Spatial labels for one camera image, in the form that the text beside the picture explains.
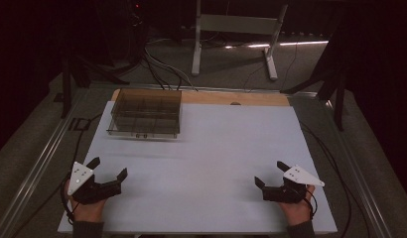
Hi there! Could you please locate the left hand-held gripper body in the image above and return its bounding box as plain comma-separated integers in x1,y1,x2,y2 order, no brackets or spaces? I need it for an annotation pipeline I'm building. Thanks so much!
67,161,123,205

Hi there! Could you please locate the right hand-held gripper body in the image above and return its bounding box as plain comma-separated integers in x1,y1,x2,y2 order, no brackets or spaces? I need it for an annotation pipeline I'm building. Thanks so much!
261,165,326,204

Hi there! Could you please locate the person's left hand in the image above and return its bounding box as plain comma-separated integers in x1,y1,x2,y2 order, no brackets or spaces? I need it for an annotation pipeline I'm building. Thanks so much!
64,179,108,223

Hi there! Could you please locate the person's right hand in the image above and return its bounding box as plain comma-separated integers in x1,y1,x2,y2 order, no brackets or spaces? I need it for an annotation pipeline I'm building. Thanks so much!
278,183,317,227

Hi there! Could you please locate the white table mat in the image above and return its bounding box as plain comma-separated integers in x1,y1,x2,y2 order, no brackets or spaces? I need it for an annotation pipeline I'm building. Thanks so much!
57,100,339,235

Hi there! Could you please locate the clear brown compartment box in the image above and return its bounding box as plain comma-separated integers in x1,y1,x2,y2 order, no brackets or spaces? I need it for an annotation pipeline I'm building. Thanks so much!
106,87,183,140

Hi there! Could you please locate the black tripod stand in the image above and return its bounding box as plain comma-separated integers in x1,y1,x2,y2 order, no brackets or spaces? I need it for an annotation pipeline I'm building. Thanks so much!
279,6,350,132
60,39,130,120

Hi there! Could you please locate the wooden table board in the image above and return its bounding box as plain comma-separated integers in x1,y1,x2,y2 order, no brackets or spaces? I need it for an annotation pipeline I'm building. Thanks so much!
110,87,291,107

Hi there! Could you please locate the black equipment with red light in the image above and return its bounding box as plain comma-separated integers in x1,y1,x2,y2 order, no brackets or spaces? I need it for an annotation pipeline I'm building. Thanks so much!
123,0,150,65

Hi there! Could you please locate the white metal stand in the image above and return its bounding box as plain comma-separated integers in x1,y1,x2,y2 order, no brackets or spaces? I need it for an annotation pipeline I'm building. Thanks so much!
190,0,290,81

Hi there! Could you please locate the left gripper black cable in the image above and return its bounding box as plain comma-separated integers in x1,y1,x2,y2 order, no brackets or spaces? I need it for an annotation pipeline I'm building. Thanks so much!
9,113,103,238

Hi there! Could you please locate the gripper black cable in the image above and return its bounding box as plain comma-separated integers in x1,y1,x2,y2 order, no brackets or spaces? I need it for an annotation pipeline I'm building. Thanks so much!
299,120,371,238
9,113,103,238

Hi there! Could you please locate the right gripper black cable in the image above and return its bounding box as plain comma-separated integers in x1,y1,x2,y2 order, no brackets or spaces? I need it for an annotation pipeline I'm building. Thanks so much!
299,120,371,238

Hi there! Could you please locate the metal floor rail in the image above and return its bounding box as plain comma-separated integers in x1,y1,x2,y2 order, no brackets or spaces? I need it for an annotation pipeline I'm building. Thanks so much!
0,88,90,238
319,95,394,238

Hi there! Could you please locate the thin black floor cable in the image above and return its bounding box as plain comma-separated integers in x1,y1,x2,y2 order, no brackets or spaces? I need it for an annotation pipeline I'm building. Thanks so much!
241,33,302,93

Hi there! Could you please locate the bundle of floor cables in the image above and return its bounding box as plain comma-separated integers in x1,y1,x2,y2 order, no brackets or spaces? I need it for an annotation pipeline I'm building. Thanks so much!
142,46,200,92

